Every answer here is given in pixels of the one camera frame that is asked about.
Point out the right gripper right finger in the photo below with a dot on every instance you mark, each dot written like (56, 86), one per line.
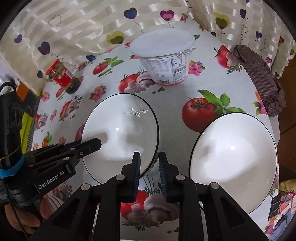
(169, 182)

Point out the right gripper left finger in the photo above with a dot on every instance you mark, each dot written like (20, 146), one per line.
(132, 173)

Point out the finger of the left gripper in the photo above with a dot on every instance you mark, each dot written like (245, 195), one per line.
(76, 148)

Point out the white ribbed bowl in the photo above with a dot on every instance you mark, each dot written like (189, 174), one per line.
(124, 123)
(236, 151)

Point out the person left hand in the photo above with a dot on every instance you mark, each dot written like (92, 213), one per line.
(28, 220)

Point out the orange tray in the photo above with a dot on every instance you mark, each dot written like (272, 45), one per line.
(22, 91)

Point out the chili sauce jar red lid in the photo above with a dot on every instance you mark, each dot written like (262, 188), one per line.
(61, 75)

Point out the fruit print tablecloth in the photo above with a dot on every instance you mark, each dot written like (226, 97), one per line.
(65, 117)

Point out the white plastic yogurt tub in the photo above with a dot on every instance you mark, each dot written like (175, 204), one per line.
(165, 54)

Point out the heart print curtain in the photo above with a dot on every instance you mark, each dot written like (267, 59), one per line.
(33, 33)

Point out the brown dotted cloth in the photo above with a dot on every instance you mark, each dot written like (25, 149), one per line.
(268, 87)

